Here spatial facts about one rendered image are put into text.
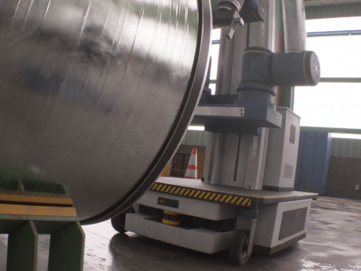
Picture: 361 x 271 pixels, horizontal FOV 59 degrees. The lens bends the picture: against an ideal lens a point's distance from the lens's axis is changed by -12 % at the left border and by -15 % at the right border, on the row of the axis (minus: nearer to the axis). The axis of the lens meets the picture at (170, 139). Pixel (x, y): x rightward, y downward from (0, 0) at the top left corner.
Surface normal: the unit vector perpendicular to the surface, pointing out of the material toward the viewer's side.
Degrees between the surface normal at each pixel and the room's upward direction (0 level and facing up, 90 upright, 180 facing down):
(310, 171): 90
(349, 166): 90
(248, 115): 90
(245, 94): 90
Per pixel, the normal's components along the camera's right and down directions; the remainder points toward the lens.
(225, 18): -0.40, 0.84
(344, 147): -0.65, -0.13
